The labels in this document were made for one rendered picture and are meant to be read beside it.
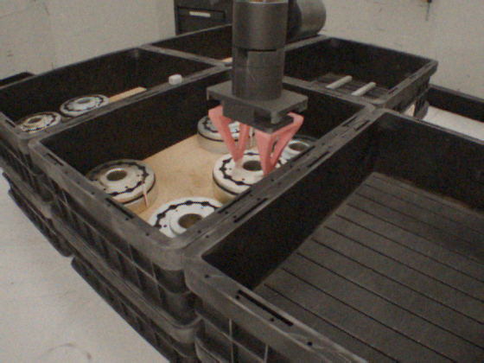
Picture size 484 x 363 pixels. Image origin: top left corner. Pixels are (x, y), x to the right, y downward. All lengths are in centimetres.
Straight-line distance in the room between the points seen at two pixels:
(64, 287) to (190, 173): 27
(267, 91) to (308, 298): 22
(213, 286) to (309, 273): 17
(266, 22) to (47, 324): 48
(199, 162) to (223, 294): 36
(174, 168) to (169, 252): 30
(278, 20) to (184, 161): 30
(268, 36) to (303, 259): 24
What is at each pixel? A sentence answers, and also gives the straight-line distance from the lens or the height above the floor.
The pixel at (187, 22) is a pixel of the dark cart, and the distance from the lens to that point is 239.
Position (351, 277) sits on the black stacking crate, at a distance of 42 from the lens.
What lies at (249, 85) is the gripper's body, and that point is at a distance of 40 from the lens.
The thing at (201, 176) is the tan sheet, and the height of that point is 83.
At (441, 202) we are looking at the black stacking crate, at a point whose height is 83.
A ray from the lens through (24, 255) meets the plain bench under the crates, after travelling 71.
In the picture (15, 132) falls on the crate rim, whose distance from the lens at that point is 56.
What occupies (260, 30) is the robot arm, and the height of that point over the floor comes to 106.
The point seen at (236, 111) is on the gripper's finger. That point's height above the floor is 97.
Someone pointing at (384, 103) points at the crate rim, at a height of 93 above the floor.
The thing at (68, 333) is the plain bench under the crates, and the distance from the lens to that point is 56.
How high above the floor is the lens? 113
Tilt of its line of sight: 33 degrees down
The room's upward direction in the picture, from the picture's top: straight up
